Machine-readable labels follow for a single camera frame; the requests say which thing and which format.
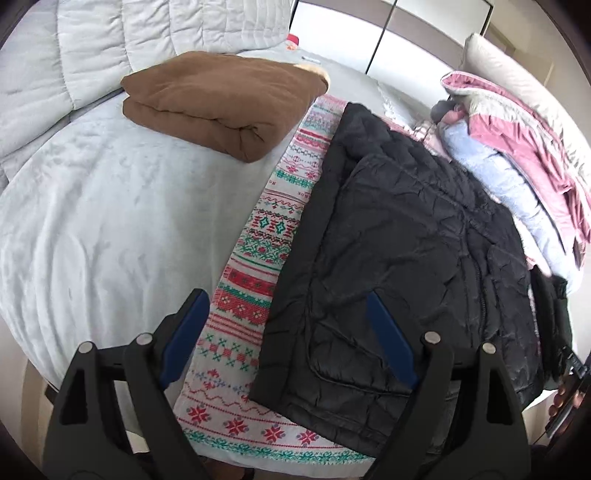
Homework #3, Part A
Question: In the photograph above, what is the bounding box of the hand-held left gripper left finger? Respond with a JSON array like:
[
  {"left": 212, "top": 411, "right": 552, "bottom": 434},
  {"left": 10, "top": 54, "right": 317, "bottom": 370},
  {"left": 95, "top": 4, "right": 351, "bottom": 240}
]
[{"left": 44, "top": 289, "right": 211, "bottom": 480}]

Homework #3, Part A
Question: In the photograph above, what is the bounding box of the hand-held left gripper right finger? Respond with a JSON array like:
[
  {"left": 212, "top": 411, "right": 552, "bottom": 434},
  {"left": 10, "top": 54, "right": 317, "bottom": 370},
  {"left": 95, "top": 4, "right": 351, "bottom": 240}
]
[{"left": 365, "top": 292, "right": 532, "bottom": 480}]

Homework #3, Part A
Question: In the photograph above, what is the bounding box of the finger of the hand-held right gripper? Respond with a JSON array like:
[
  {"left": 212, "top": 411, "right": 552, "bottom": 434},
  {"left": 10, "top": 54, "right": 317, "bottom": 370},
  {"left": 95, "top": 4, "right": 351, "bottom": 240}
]
[{"left": 536, "top": 274, "right": 572, "bottom": 354}]

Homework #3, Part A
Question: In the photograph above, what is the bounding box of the black puffer jacket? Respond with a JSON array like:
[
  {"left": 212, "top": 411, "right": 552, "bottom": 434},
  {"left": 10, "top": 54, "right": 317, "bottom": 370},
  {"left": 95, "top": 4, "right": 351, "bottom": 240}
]
[{"left": 249, "top": 102, "right": 546, "bottom": 457}]

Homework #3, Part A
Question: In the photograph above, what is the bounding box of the person's right hand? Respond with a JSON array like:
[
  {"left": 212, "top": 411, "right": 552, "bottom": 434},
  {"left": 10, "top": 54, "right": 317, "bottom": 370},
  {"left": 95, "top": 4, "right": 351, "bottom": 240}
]
[{"left": 549, "top": 382, "right": 572, "bottom": 418}]

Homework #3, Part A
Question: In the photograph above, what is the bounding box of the grey plush bedspread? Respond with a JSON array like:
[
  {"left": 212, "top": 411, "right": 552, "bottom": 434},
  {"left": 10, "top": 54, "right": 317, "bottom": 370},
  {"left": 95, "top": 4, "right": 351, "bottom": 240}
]
[{"left": 0, "top": 48, "right": 432, "bottom": 384}]

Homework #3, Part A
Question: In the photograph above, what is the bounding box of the patterned knit blanket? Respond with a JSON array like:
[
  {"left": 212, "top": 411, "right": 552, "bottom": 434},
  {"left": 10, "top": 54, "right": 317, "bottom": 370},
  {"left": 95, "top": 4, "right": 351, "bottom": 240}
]
[{"left": 173, "top": 95, "right": 451, "bottom": 468}]

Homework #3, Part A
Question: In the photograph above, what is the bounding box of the light blue fleece garment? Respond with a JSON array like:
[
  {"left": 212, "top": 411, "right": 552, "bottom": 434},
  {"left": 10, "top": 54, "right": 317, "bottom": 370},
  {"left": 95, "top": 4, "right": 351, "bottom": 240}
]
[{"left": 438, "top": 108, "right": 580, "bottom": 291}]

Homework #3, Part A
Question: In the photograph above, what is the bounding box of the pink and grey jacket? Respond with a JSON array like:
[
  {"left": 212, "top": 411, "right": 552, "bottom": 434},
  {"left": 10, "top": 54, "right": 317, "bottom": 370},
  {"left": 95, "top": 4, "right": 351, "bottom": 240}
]
[{"left": 441, "top": 71, "right": 591, "bottom": 271}]

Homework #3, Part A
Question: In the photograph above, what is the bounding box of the pale pink cloth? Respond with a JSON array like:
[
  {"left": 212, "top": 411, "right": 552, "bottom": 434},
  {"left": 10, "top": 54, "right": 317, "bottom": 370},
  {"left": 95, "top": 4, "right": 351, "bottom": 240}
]
[{"left": 413, "top": 117, "right": 453, "bottom": 160}]

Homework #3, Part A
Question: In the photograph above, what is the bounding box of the brown folded fleece garment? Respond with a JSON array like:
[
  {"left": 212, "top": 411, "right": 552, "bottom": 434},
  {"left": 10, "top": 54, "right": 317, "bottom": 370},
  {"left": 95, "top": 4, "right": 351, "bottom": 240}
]
[{"left": 121, "top": 51, "right": 331, "bottom": 163}]

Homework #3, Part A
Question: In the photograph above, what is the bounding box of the dark grey cloth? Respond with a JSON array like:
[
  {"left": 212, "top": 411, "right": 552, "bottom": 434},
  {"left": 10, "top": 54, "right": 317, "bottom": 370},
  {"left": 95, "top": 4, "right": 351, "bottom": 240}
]
[{"left": 431, "top": 98, "right": 458, "bottom": 123}]

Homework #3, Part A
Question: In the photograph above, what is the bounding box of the beige cushion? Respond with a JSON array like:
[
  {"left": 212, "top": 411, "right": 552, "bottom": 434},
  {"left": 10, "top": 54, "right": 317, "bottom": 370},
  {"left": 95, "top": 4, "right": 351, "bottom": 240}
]
[{"left": 463, "top": 33, "right": 591, "bottom": 160}]

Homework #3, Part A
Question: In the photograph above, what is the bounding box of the grey quilted duvet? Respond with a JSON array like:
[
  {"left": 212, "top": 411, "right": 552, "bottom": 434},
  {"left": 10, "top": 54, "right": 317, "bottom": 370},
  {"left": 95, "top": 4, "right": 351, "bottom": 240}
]
[{"left": 0, "top": 0, "right": 298, "bottom": 190}]

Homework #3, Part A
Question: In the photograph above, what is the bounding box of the white wardrobe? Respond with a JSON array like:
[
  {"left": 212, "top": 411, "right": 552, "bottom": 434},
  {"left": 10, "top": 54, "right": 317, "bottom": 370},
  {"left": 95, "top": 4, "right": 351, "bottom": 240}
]
[{"left": 291, "top": 0, "right": 492, "bottom": 83}]

